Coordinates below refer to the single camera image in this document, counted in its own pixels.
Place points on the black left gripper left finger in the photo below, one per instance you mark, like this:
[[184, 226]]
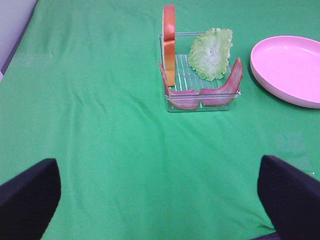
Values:
[[29, 200]]

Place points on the green lettuce leaf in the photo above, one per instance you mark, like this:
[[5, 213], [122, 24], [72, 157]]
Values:
[[210, 52]]

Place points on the bread slice with brown crust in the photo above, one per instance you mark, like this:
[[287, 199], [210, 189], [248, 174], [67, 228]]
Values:
[[169, 43]]

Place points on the bacon strip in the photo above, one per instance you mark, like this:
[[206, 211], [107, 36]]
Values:
[[223, 94], [181, 99]]

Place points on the green tablecloth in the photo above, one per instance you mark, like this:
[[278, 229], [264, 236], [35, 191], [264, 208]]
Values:
[[84, 87]]

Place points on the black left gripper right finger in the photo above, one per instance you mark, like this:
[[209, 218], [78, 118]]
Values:
[[290, 198]]

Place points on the pink round plate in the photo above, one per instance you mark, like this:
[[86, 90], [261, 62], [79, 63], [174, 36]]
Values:
[[288, 67]]

